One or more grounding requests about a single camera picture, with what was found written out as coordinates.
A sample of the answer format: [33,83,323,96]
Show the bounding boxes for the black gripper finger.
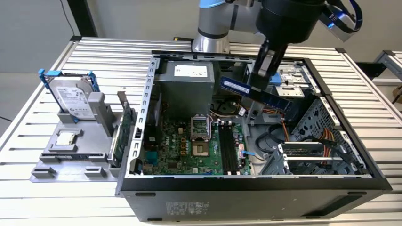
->
[250,39,274,100]
[266,43,288,91]

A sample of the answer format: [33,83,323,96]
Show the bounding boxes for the blue RAM stick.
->
[219,76,294,111]

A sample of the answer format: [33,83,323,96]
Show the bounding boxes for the RAM slot white clips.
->
[220,121,234,176]

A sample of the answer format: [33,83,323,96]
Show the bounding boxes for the blue plastic drive latch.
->
[268,72,283,85]

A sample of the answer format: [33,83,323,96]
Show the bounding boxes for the grey metal drive cage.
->
[242,60,320,124]

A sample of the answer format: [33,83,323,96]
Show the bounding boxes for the round black speaker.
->
[216,100,243,116]

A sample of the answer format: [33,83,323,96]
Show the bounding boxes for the grey power supply unit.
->
[153,60,216,120]

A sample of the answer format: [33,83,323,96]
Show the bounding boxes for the metal socket cover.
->
[190,113,211,141]

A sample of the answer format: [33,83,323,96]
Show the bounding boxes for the aluminium side table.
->
[371,49,402,87]

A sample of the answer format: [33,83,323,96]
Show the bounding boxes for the metal disk bay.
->
[259,140,368,176]

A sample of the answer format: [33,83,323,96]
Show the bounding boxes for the CPU socket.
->
[191,139,211,159]

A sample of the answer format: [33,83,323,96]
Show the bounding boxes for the brown cardboard box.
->
[391,85,402,104]

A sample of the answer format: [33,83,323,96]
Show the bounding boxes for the green motherboard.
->
[143,117,255,176]

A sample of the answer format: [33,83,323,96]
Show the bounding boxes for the green graphics card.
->
[108,93,137,169]

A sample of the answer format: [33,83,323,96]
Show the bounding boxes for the black PC case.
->
[115,49,393,223]

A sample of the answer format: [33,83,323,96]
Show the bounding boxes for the hard disk in blue carrier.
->
[36,69,101,124]

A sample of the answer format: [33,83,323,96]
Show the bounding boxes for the grey parts rack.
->
[28,93,139,183]

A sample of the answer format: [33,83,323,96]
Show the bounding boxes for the silver CPU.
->
[55,133,77,148]

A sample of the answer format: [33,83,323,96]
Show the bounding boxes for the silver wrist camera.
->
[319,4,359,43]

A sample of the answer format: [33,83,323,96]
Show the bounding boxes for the grey wire bundle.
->
[210,109,243,121]

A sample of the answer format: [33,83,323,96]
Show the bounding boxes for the black table bracket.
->
[354,60,387,78]

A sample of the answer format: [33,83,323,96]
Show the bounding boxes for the black cable loop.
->
[254,127,286,162]

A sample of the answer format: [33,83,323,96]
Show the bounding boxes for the orange yellow wire bundle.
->
[318,128,338,165]

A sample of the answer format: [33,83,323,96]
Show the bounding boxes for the black metal post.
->
[67,0,99,38]

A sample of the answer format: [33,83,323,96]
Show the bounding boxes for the thin black cable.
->
[63,0,76,36]

